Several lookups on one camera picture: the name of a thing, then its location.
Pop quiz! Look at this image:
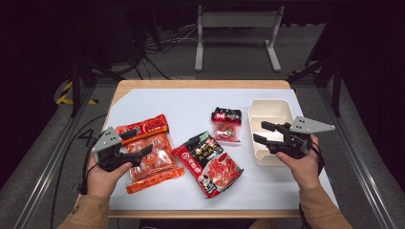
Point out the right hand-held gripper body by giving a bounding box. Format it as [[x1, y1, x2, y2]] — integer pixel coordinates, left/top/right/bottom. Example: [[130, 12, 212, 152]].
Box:
[[269, 115, 336, 160]]

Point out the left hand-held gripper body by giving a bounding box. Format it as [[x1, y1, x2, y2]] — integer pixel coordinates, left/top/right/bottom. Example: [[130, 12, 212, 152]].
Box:
[[91, 126, 143, 173]]

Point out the orange food packet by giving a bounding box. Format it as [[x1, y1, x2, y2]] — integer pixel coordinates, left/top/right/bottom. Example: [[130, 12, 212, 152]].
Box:
[[115, 114, 185, 195]]

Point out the white divided container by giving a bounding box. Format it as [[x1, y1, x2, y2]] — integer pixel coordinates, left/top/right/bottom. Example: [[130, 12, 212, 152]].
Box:
[[246, 98, 296, 167]]

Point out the person's right hand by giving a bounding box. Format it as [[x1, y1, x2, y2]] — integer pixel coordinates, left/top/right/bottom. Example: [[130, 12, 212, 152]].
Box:
[[275, 135, 323, 191]]

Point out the person's left hand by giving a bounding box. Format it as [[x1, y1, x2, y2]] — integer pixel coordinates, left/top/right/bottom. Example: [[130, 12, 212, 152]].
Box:
[[86, 154, 134, 198]]

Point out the small black and red packet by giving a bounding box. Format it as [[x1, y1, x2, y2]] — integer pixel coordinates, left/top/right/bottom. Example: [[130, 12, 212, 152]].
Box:
[[210, 106, 243, 143]]

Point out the large red and black packet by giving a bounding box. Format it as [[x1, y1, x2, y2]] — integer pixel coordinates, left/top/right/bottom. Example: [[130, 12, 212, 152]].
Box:
[[171, 130, 245, 198]]

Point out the yellow and black floor tape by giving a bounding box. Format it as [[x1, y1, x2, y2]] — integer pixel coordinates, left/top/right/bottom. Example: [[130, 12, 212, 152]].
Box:
[[54, 80, 98, 106]]

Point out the white table mat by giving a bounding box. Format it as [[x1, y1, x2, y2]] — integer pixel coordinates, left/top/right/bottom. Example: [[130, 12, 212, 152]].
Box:
[[103, 88, 339, 212]]

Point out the grey metal stand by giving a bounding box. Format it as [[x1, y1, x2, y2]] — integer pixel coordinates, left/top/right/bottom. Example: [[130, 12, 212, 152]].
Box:
[[194, 4, 286, 73]]

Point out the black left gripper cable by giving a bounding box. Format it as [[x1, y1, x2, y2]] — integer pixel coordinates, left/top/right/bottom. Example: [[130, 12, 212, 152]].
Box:
[[77, 135, 100, 196]]

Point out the thin black floor cable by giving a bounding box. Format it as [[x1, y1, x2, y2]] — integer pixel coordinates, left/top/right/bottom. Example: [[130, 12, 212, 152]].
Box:
[[49, 113, 108, 229]]

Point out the aluminium floor rail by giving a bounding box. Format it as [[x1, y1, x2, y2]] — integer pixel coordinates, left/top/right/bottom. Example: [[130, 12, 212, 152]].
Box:
[[11, 85, 97, 229], [317, 85, 399, 229]]

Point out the bundle of floor cables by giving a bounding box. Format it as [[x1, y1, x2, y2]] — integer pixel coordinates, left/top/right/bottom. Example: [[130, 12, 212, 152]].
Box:
[[142, 26, 199, 53]]

